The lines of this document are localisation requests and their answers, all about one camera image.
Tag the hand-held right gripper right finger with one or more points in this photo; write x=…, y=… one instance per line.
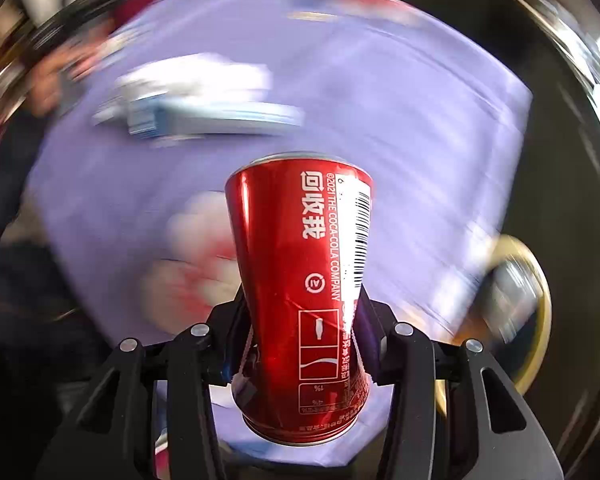
x=367, y=340

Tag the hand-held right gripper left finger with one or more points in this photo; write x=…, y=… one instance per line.
x=225, y=325

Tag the red soda can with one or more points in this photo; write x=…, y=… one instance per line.
x=280, y=260

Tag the yellow rimmed trash bin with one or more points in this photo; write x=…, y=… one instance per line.
x=532, y=262

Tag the purple floral tablecloth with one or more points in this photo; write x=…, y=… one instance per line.
x=380, y=135

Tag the blue and white box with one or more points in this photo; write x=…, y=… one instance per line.
x=205, y=120

